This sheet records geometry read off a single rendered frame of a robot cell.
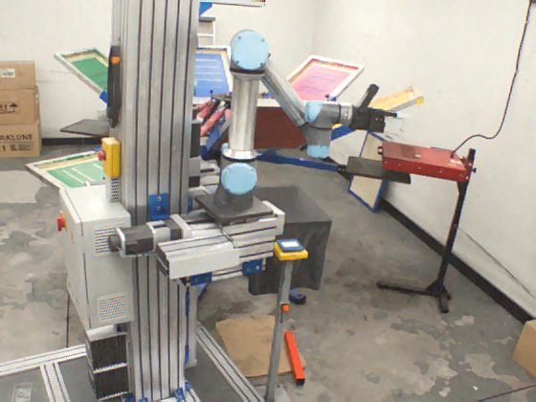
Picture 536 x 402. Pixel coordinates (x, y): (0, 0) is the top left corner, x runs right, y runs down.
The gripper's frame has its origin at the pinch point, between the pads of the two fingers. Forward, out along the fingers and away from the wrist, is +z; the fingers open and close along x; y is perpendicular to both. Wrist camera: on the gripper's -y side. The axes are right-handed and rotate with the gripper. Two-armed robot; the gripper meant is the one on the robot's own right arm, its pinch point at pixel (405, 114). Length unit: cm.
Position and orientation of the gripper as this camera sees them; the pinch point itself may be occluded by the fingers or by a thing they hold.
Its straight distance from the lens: 181.1
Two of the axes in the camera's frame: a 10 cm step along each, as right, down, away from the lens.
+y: -0.8, 9.6, 2.5
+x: 1.2, 2.6, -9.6
